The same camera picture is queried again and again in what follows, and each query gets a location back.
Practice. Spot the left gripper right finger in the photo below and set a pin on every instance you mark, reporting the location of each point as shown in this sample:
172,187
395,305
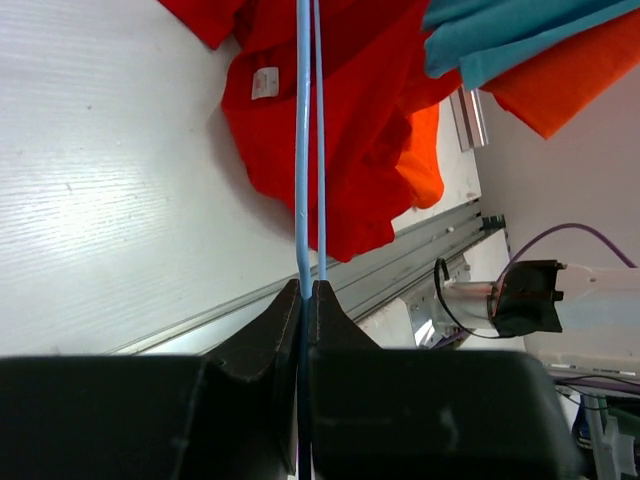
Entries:
379,413

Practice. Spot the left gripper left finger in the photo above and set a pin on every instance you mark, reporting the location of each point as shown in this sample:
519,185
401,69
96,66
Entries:
225,414

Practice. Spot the blue wire hanger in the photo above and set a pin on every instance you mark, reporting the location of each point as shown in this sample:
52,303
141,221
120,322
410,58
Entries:
309,97

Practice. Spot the red t shirt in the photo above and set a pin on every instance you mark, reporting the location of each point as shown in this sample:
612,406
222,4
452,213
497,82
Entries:
373,81

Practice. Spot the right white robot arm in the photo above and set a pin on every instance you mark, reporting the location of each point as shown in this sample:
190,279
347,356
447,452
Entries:
537,296

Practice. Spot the orange t shirt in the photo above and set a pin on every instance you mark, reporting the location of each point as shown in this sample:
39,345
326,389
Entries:
544,92

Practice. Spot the light blue t shirt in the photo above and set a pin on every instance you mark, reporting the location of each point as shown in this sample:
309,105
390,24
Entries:
483,39

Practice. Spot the aluminium front rail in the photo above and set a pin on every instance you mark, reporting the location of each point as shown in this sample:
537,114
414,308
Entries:
362,285

